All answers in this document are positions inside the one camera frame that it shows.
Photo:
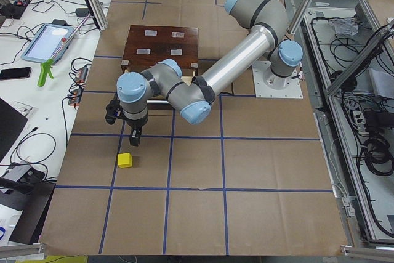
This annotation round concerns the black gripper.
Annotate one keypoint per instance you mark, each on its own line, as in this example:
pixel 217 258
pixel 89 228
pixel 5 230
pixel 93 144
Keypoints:
pixel 135 125

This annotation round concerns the yellow block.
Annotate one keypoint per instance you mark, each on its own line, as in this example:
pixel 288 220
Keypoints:
pixel 124 160

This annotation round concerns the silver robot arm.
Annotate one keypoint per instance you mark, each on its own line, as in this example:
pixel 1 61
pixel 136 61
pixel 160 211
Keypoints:
pixel 266 22

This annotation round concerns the dark wooden drawer cabinet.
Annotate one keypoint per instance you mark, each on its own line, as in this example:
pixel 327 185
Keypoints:
pixel 148 45

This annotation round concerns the black laptop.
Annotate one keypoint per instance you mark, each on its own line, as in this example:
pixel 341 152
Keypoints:
pixel 12 124

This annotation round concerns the blue teach pendant tablet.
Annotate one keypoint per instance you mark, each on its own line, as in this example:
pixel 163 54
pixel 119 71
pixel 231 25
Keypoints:
pixel 46 41

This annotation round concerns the black smartphone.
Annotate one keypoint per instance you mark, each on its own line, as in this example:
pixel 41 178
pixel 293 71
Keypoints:
pixel 15 73

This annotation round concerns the black power adapter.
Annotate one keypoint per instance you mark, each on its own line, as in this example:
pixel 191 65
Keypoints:
pixel 82 12

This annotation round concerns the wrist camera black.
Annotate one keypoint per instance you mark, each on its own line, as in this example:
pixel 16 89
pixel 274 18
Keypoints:
pixel 113 109

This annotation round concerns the green handled grabber stick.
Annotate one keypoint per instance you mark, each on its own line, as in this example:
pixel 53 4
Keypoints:
pixel 47 65

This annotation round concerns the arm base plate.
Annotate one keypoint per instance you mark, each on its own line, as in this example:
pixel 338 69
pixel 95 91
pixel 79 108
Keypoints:
pixel 268 85

